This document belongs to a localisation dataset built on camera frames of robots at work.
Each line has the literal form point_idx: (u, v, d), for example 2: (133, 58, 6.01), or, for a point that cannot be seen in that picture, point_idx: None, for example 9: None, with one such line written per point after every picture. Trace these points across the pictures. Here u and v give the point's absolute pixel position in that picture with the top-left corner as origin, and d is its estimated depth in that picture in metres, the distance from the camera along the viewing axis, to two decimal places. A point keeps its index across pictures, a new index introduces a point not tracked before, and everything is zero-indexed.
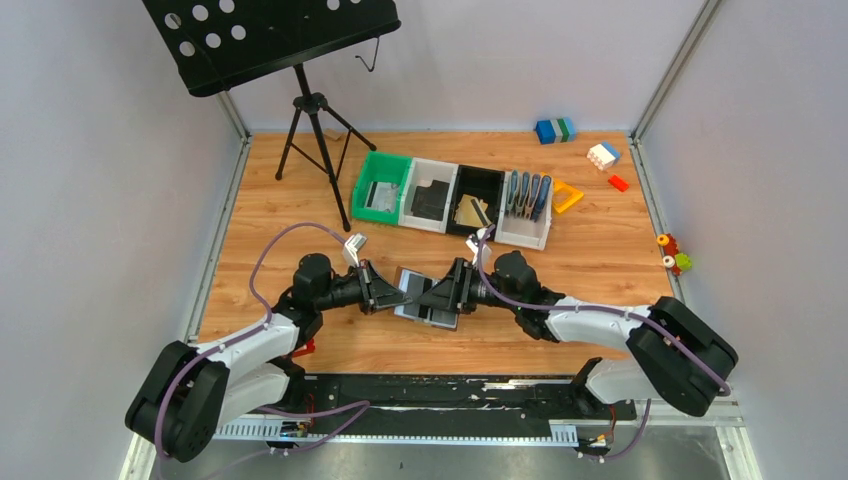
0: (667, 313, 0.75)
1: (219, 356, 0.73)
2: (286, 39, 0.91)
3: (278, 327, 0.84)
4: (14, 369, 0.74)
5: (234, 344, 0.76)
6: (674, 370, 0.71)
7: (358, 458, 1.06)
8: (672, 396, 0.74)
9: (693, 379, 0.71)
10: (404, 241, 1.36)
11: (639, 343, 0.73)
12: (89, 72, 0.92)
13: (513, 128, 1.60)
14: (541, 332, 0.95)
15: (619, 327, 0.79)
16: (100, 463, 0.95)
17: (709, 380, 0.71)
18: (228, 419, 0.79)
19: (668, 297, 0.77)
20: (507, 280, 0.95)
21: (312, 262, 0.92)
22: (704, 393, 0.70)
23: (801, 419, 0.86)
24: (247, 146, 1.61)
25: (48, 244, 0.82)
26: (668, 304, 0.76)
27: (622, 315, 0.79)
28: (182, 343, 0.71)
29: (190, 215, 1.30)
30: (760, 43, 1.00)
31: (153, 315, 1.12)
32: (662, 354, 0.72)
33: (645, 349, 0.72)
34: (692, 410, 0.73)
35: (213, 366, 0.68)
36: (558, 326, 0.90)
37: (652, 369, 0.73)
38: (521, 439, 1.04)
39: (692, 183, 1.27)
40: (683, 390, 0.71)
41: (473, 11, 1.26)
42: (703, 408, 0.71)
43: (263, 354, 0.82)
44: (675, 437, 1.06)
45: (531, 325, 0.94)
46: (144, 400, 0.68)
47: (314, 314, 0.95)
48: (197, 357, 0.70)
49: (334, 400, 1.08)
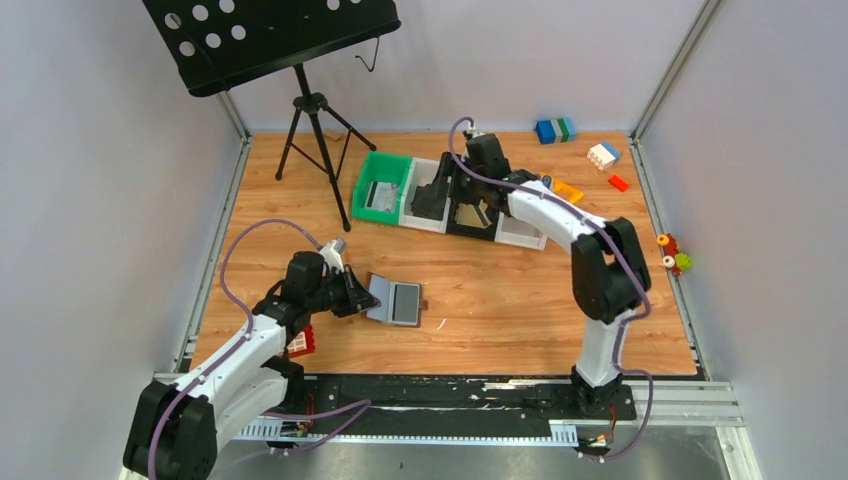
0: (617, 232, 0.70)
1: (202, 389, 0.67)
2: (285, 40, 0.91)
3: (262, 333, 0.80)
4: (14, 371, 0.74)
5: (213, 370, 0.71)
6: (599, 276, 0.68)
7: (358, 458, 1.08)
8: (585, 300, 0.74)
9: (611, 289, 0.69)
10: (404, 241, 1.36)
11: (578, 245, 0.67)
12: (88, 72, 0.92)
13: (513, 128, 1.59)
14: (499, 203, 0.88)
15: (572, 228, 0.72)
16: (100, 464, 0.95)
17: (624, 290, 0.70)
18: (233, 432, 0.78)
19: (624, 218, 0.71)
20: (470, 147, 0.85)
21: (307, 254, 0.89)
22: (616, 302, 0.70)
23: (803, 420, 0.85)
24: (247, 146, 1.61)
25: (48, 243, 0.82)
26: (621, 224, 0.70)
27: (579, 220, 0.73)
28: (160, 382, 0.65)
29: (190, 214, 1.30)
30: (760, 43, 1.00)
31: (152, 314, 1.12)
32: (598, 262, 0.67)
33: (583, 252, 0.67)
34: (599, 317, 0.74)
35: (196, 402, 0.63)
36: (516, 203, 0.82)
37: (583, 277, 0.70)
38: (521, 439, 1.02)
39: (692, 184, 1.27)
40: (596, 299, 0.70)
41: (473, 11, 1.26)
42: (606, 314, 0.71)
43: (250, 367, 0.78)
44: (675, 437, 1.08)
45: (492, 194, 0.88)
46: (135, 446, 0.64)
47: (303, 310, 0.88)
48: (178, 397, 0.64)
49: (334, 400, 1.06)
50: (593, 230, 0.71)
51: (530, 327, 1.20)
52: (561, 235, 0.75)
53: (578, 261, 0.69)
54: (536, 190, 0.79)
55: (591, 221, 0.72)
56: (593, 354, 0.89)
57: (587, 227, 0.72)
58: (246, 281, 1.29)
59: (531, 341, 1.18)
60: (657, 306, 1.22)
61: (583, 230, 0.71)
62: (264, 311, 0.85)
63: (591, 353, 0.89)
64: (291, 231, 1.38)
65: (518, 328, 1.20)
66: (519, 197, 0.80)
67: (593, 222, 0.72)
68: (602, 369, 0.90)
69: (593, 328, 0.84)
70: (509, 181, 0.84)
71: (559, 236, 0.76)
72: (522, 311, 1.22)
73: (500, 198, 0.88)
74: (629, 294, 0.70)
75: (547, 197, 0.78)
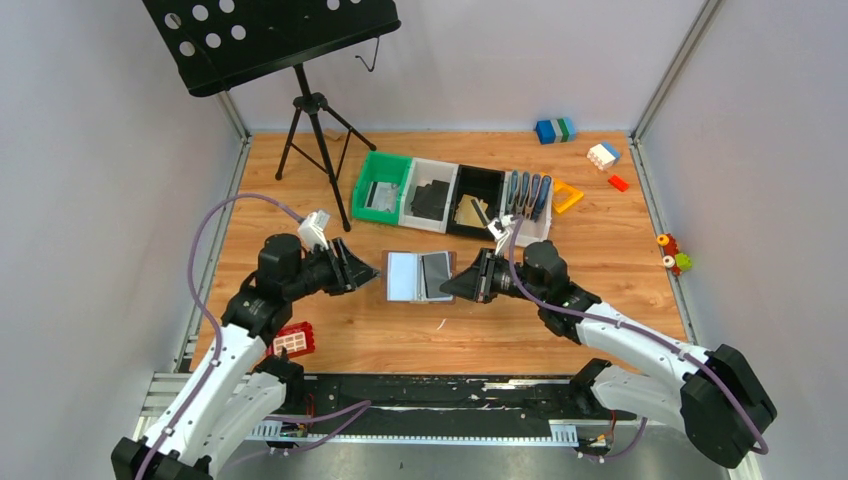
0: (723, 363, 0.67)
1: (173, 442, 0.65)
2: (286, 40, 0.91)
3: (232, 354, 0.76)
4: (14, 370, 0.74)
5: (183, 414, 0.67)
6: (722, 422, 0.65)
7: (358, 458, 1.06)
8: (707, 443, 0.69)
9: (737, 433, 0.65)
10: (405, 241, 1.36)
11: (690, 391, 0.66)
12: (87, 71, 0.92)
13: (513, 128, 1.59)
14: (564, 329, 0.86)
15: (669, 364, 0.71)
16: (101, 463, 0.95)
17: (747, 432, 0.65)
18: (235, 445, 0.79)
19: (727, 345, 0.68)
20: (534, 269, 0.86)
21: (280, 242, 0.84)
22: (741, 446, 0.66)
23: (805, 419, 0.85)
24: (247, 146, 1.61)
25: (49, 242, 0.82)
26: (728, 355, 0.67)
27: (676, 353, 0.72)
28: (128, 440, 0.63)
29: (189, 216, 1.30)
30: (760, 43, 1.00)
31: (152, 317, 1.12)
32: (715, 405, 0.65)
33: (697, 399, 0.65)
34: (726, 459, 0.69)
35: (166, 461, 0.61)
36: (589, 330, 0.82)
37: (697, 418, 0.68)
38: (521, 439, 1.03)
39: (692, 184, 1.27)
40: (721, 443, 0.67)
41: (474, 11, 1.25)
42: (735, 456, 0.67)
43: (227, 392, 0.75)
44: (676, 437, 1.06)
45: (555, 320, 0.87)
46: None
47: (282, 302, 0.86)
48: (148, 455, 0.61)
49: (334, 400, 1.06)
50: (696, 366, 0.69)
51: (530, 326, 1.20)
52: (655, 368, 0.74)
53: (691, 403, 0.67)
54: (612, 319, 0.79)
55: (690, 355, 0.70)
56: (630, 399, 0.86)
57: (687, 362, 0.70)
58: None
59: (531, 341, 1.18)
60: (657, 306, 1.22)
61: (687, 368, 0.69)
62: (236, 315, 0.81)
63: (631, 399, 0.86)
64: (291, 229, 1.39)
65: (518, 328, 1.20)
66: (591, 325, 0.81)
67: (693, 356, 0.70)
68: (617, 403, 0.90)
69: (666, 417, 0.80)
70: (571, 306, 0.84)
71: (650, 368, 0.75)
72: (522, 310, 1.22)
73: (564, 325, 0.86)
74: (752, 433, 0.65)
75: (625, 325, 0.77)
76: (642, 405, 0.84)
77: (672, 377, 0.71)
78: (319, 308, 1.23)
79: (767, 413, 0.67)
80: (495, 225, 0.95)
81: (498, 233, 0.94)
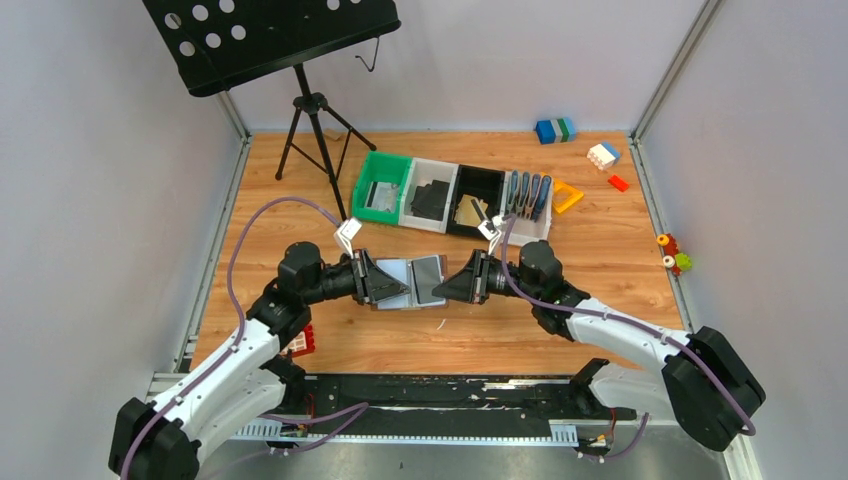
0: (705, 344, 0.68)
1: (179, 411, 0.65)
2: (285, 40, 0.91)
3: (250, 344, 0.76)
4: (14, 370, 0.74)
5: (193, 389, 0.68)
6: (705, 404, 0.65)
7: (358, 458, 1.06)
8: (694, 427, 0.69)
9: (722, 414, 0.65)
10: (404, 241, 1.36)
11: (672, 373, 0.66)
12: (87, 71, 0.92)
13: (513, 128, 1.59)
14: (557, 327, 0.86)
15: (653, 349, 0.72)
16: (101, 463, 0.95)
17: (732, 414, 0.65)
18: (224, 438, 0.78)
19: (709, 327, 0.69)
20: (530, 270, 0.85)
21: (298, 252, 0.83)
22: (729, 429, 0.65)
23: (805, 420, 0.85)
24: (247, 146, 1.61)
25: (49, 243, 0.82)
26: (707, 336, 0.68)
27: (659, 338, 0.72)
28: (139, 400, 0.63)
29: (190, 215, 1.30)
30: (761, 43, 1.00)
31: (152, 316, 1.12)
32: (697, 385, 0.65)
33: (679, 380, 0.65)
34: (715, 443, 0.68)
35: (170, 428, 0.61)
36: (578, 325, 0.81)
37: (682, 401, 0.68)
38: (521, 439, 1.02)
39: (692, 184, 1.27)
40: (708, 426, 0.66)
41: (473, 11, 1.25)
42: (723, 440, 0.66)
43: (236, 380, 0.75)
44: (675, 437, 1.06)
45: (548, 318, 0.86)
46: (117, 457, 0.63)
47: (301, 309, 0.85)
48: (154, 418, 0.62)
49: (334, 401, 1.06)
50: (677, 349, 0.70)
51: (530, 326, 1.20)
52: (640, 354, 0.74)
53: (674, 386, 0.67)
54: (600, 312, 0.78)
55: (672, 339, 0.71)
56: (628, 394, 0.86)
57: (669, 346, 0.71)
58: (246, 281, 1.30)
59: (531, 341, 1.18)
60: (656, 305, 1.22)
61: (669, 351, 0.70)
62: (259, 315, 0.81)
63: (627, 393, 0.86)
64: (291, 230, 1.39)
65: (518, 328, 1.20)
66: (579, 319, 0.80)
67: (675, 339, 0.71)
68: (617, 399, 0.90)
69: (661, 407, 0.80)
70: (563, 302, 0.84)
71: (636, 355, 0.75)
72: (522, 310, 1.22)
73: (557, 323, 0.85)
74: (739, 414, 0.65)
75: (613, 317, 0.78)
76: (639, 400, 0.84)
77: (655, 362, 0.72)
78: (318, 309, 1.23)
79: (755, 395, 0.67)
80: (487, 226, 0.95)
81: (489, 233, 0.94)
